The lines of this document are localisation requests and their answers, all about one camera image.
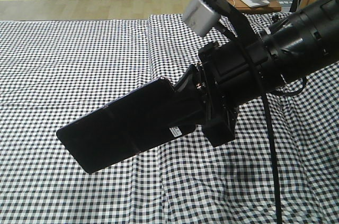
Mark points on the wooden nightstand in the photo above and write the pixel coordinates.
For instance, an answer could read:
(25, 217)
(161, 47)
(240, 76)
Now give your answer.
(272, 6)

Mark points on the checkered bed sheet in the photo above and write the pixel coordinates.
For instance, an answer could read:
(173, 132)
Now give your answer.
(53, 72)

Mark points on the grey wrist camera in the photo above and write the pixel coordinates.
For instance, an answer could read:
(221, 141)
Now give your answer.
(200, 17)

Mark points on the black smartphone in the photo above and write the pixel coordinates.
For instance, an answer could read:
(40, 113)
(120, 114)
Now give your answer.
(137, 122)

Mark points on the checkered duvet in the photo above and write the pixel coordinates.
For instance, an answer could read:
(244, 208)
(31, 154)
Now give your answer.
(233, 183)

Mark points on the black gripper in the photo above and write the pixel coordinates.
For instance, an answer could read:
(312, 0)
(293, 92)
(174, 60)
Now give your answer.
(233, 75)

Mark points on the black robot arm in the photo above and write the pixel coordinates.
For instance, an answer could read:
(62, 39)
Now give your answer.
(299, 44)

